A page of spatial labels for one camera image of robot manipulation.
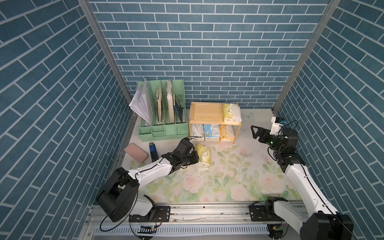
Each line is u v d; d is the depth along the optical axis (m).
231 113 0.85
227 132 0.99
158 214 0.73
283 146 0.60
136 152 0.95
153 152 0.94
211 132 0.97
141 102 0.88
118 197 0.42
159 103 0.99
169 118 1.05
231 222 0.74
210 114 0.91
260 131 0.70
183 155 0.67
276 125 0.69
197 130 0.97
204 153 0.90
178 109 1.11
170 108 0.98
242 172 0.89
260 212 0.74
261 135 0.69
